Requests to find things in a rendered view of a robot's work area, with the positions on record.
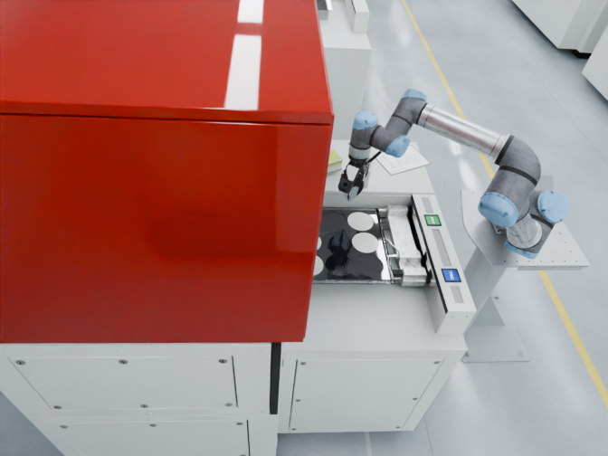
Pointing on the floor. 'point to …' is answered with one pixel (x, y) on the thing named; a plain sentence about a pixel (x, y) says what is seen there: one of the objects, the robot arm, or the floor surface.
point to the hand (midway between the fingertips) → (348, 199)
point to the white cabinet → (360, 389)
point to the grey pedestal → (489, 318)
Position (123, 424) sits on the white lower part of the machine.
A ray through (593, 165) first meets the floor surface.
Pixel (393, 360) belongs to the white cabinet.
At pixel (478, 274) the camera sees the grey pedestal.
